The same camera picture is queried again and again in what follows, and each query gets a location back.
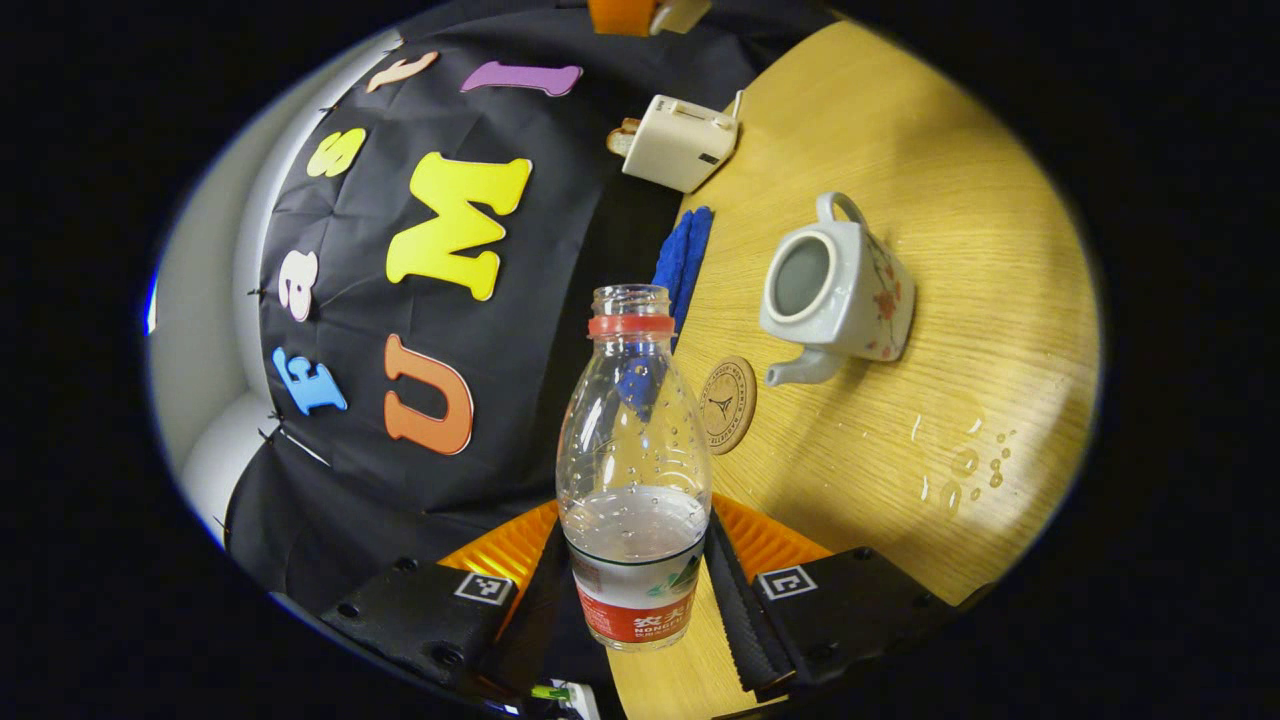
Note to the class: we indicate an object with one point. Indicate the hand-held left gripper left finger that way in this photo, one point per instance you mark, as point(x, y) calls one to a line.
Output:
point(530, 610)

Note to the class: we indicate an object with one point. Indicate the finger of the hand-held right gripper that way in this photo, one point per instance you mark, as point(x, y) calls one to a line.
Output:
point(620, 15)

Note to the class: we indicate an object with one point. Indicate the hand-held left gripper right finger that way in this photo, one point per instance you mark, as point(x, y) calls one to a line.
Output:
point(745, 620)

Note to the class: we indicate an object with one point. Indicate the clear plastic water bottle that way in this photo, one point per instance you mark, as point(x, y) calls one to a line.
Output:
point(632, 470)

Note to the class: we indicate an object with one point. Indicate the round cork coaster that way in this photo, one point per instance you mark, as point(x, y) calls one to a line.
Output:
point(727, 405)

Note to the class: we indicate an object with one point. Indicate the white floral teacup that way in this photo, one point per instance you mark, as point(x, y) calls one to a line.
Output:
point(850, 300)

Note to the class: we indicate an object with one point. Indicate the bread slice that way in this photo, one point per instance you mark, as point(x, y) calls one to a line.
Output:
point(628, 126)
point(620, 145)

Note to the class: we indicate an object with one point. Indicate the white toaster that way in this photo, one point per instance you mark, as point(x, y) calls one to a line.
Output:
point(675, 145)

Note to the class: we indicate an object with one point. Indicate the blue towel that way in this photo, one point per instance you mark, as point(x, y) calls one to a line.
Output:
point(685, 260)

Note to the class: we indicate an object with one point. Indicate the black backdrop cloth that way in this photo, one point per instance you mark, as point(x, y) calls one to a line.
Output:
point(540, 330)

